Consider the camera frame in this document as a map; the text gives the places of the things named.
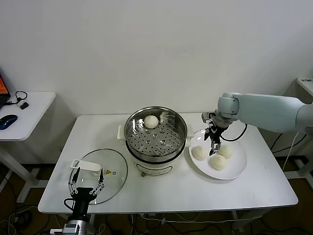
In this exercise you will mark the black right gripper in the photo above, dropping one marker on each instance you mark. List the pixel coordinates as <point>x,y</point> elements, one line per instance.
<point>216,132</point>

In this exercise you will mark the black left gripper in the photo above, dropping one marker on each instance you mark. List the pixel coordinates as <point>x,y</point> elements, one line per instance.
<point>82,198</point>

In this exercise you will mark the white steamed baozi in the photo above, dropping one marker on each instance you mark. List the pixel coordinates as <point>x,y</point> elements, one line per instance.
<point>217,162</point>
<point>227,151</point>
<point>200,153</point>
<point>150,122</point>

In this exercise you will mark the blue computer mouse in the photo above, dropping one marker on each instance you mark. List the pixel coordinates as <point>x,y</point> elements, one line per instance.
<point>8,121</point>

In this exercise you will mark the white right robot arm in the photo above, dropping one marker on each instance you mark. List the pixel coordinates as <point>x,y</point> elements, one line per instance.
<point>266,111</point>

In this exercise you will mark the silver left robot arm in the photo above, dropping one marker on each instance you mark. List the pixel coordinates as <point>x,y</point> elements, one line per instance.
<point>79,224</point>

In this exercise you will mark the stainless steel steamer basket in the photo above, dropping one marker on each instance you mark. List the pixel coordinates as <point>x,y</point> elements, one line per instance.
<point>130,122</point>

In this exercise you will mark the white round plate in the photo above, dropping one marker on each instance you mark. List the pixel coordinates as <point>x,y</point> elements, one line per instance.
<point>234,169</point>

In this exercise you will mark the round glass pot lid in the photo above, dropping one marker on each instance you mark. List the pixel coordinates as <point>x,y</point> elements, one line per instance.
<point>115,159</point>

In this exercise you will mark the white electric cooker base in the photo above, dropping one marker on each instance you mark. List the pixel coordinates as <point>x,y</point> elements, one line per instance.
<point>156,167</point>

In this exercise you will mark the white side table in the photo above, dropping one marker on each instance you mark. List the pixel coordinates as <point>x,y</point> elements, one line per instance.
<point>36,110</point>

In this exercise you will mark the small black device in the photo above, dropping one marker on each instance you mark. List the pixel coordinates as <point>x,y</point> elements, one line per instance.
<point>25,106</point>

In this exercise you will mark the white shelf table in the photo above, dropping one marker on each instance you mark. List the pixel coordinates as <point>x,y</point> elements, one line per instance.
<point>306,84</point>

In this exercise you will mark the black laptop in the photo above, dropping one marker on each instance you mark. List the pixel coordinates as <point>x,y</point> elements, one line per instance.
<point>3,94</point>

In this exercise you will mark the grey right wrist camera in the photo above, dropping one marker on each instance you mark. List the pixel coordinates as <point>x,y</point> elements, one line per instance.
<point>207,116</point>

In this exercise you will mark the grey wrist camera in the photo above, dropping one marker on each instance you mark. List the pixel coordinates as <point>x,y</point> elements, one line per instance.
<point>207,116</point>
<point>67,229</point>

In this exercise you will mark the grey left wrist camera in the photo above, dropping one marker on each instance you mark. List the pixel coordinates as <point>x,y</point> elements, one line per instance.
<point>67,229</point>

